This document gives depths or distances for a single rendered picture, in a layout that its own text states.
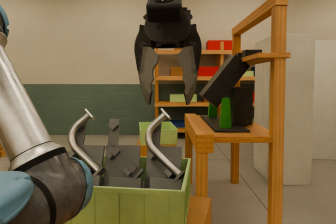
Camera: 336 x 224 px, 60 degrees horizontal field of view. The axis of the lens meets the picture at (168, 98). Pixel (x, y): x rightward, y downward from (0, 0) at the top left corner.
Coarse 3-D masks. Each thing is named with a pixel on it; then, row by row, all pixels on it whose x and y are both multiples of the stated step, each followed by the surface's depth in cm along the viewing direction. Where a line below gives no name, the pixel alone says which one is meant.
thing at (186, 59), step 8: (184, 48) 45; (192, 48) 45; (184, 56) 45; (192, 56) 45; (184, 64) 45; (192, 64) 45; (184, 72) 45; (192, 72) 45; (184, 80) 45; (192, 80) 45; (192, 88) 46; (184, 96) 46; (192, 96) 46
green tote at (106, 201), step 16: (144, 160) 138; (144, 176) 138; (96, 192) 99; (112, 192) 98; (128, 192) 97; (144, 192) 96; (160, 192) 96; (176, 192) 95; (96, 208) 99; (112, 208) 99; (128, 208) 98; (144, 208) 97; (160, 208) 96; (176, 208) 96
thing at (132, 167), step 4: (116, 148) 125; (108, 152) 121; (112, 152) 124; (116, 152) 124; (108, 156) 120; (112, 156) 122; (132, 164) 123; (128, 168) 122; (132, 168) 122; (136, 168) 123; (124, 172) 118; (128, 172) 118; (132, 172) 122
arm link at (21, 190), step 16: (0, 176) 47; (16, 176) 47; (32, 176) 51; (0, 192) 42; (16, 192) 42; (32, 192) 47; (48, 192) 50; (0, 208) 40; (16, 208) 42; (32, 208) 45; (48, 208) 48
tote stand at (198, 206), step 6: (192, 198) 131; (198, 198) 131; (204, 198) 131; (210, 198) 131; (192, 204) 125; (198, 204) 125; (204, 204) 125; (210, 204) 129; (192, 210) 119; (198, 210) 119; (204, 210) 119; (210, 210) 129; (192, 216) 114; (198, 216) 114; (204, 216) 114; (210, 216) 130; (186, 222) 109; (192, 222) 109; (198, 222) 109; (204, 222) 109; (210, 222) 130
